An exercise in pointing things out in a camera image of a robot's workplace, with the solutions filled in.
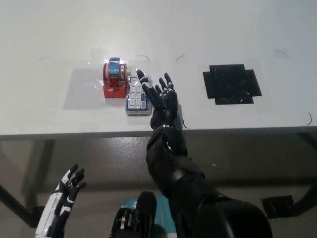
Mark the black tape patch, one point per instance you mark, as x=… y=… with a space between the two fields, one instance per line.
x=230 y=84

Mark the red tape dispenser with roll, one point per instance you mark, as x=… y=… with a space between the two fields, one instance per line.
x=115 y=90

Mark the black table floor bar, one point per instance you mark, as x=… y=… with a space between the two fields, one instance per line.
x=305 y=198
x=12 y=200

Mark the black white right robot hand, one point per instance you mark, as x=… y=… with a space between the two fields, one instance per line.
x=164 y=109

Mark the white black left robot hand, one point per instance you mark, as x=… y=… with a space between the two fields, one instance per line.
x=57 y=208

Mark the black table foot plate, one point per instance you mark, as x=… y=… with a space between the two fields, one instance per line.
x=277 y=207
x=37 y=214

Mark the clear plastic screw box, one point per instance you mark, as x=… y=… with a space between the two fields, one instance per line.
x=133 y=101

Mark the grey table leg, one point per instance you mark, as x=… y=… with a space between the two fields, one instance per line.
x=39 y=168

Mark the black teal robot torso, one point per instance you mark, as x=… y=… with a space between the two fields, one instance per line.
x=146 y=208

